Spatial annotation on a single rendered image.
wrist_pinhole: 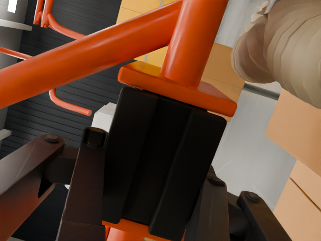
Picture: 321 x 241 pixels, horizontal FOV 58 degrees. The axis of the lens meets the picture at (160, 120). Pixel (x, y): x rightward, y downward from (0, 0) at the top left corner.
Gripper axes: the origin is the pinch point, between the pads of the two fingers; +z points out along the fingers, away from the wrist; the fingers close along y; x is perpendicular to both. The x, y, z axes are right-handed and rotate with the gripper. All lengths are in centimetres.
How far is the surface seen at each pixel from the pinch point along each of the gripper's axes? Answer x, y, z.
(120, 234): -4.1, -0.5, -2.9
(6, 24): -78, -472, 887
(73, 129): -398, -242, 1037
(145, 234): -2.9, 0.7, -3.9
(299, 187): -24, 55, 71
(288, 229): -37, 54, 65
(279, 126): 2.2, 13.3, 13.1
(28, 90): 1.9, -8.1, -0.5
